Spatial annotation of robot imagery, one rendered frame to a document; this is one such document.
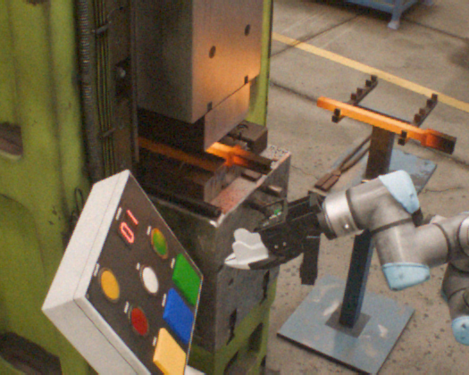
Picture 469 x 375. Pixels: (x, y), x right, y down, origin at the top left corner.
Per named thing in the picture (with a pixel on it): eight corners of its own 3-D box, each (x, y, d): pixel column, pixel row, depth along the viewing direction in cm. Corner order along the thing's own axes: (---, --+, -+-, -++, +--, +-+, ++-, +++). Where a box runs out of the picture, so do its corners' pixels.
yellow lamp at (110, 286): (127, 290, 110) (125, 270, 108) (109, 307, 107) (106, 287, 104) (112, 283, 111) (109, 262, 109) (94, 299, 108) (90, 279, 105)
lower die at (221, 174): (246, 169, 181) (247, 139, 176) (203, 208, 167) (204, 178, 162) (115, 124, 198) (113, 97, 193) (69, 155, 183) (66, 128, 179)
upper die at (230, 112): (248, 115, 173) (249, 80, 167) (204, 152, 158) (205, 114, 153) (113, 75, 189) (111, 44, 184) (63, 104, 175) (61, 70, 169)
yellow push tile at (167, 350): (186, 354, 121) (164, 327, 117) (180, 387, 115) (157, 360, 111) (178, 356, 122) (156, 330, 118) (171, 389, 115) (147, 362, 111)
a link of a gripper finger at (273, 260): (247, 251, 127) (291, 236, 125) (252, 258, 128) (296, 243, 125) (246, 269, 124) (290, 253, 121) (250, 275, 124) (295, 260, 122)
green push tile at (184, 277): (200, 278, 137) (181, 252, 133) (195, 305, 131) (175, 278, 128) (192, 281, 137) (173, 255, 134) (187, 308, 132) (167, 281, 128)
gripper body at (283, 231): (255, 207, 126) (318, 184, 122) (277, 241, 130) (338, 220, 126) (253, 234, 120) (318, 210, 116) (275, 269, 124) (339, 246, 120)
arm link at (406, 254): (456, 270, 114) (436, 209, 116) (403, 288, 110) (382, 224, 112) (432, 279, 121) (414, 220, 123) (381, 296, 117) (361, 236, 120)
